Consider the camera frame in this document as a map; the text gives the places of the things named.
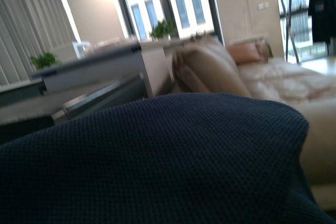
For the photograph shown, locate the dark navy knit garment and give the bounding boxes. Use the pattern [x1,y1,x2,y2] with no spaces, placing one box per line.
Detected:
[1,93,333,223]

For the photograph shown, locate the metal clothes rack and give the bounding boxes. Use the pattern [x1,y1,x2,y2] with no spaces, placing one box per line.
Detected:
[277,0,336,65]

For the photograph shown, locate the beige sofa cushion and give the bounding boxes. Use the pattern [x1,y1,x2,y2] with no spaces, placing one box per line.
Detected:
[172,35,252,98]

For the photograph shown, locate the green potted plant on sill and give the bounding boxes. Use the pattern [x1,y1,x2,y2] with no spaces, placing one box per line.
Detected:
[149,19,177,40]

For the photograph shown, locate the pink pillow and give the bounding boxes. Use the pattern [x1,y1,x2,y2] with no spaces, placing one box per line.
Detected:
[226,42,264,65]

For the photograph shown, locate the large glass window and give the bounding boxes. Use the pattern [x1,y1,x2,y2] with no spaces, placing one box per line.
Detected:
[118,0,223,41]

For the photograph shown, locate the grey low desk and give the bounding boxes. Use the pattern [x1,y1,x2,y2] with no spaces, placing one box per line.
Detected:
[1,42,153,144]

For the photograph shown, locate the green potted plant left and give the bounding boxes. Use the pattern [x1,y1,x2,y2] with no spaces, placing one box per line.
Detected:
[29,52,61,70]

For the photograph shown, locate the white vertical curtain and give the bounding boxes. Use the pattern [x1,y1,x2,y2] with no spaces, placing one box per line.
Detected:
[1,0,75,86]

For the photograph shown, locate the black hanging shirt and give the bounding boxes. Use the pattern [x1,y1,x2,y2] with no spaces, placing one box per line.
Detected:
[308,0,335,45]

